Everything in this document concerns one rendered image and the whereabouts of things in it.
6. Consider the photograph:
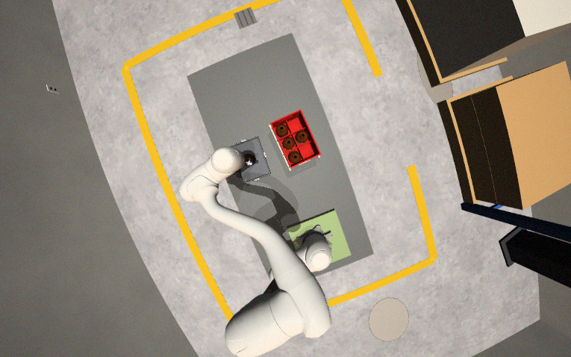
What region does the red bottle crate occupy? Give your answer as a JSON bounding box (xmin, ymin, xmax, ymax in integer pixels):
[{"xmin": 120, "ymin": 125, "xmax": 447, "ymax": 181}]
[{"xmin": 271, "ymin": 110, "xmax": 319, "ymax": 167}]

